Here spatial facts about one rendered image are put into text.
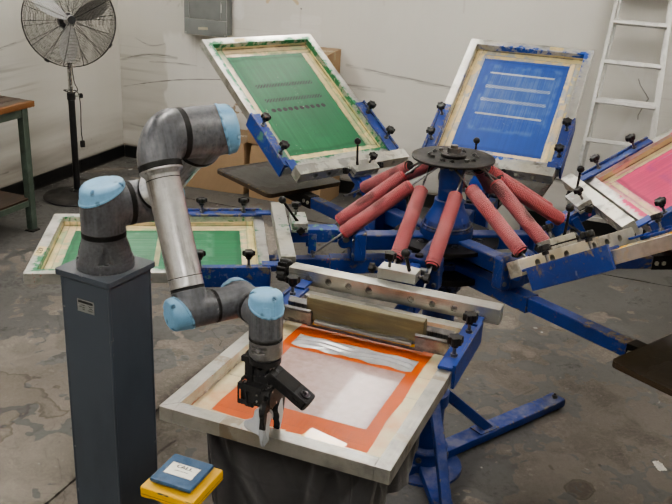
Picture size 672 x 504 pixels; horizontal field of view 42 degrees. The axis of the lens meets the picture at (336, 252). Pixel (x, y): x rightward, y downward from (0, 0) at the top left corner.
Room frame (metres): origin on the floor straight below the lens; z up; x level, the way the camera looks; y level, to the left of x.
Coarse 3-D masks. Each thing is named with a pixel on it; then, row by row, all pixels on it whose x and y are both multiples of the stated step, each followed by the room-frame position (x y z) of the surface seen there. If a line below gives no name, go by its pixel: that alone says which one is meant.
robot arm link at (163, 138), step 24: (168, 120) 1.84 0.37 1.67; (144, 144) 1.81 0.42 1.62; (168, 144) 1.82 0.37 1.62; (144, 168) 1.79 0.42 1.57; (168, 168) 1.80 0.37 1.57; (168, 192) 1.78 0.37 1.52; (168, 216) 1.75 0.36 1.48; (168, 240) 1.74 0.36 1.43; (192, 240) 1.76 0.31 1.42; (168, 264) 1.72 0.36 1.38; (192, 264) 1.72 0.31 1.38; (192, 288) 1.70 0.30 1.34; (168, 312) 1.68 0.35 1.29; (192, 312) 1.67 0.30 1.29; (216, 312) 1.70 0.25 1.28
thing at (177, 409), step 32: (448, 320) 2.33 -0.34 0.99; (224, 352) 2.06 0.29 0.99; (192, 384) 1.89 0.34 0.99; (448, 384) 2.00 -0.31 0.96; (160, 416) 1.78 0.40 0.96; (192, 416) 1.75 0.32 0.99; (224, 416) 1.75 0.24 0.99; (416, 416) 1.79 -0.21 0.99; (288, 448) 1.66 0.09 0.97; (320, 448) 1.64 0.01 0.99; (384, 480) 1.57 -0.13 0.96
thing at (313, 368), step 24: (288, 336) 2.24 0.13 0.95; (312, 336) 2.25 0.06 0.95; (336, 336) 2.26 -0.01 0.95; (288, 360) 2.10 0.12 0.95; (312, 360) 2.11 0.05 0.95; (336, 360) 2.11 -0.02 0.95; (312, 384) 1.98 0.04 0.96; (216, 408) 1.84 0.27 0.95; (240, 408) 1.85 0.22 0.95; (288, 408) 1.86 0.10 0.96
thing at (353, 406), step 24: (360, 360) 2.12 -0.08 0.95; (336, 384) 1.98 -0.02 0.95; (360, 384) 1.99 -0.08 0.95; (384, 384) 2.00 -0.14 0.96; (408, 384) 2.00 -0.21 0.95; (312, 408) 1.86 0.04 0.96; (336, 408) 1.87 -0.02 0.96; (360, 408) 1.87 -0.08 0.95; (384, 408) 1.88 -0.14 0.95; (336, 432) 1.76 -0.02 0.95; (360, 432) 1.76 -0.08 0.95
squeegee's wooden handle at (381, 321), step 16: (320, 304) 2.28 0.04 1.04; (336, 304) 2.26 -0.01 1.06; (352, 304) 2.26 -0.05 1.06; (336, 320) 2.26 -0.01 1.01; (352, 320) 2.24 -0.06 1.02; (368, 320) 2.23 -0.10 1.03; (384, 320) 2.21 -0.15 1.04; (400, 320) 2.19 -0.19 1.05; (416, 320) 2.18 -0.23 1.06; (400, 336) 2.19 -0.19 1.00
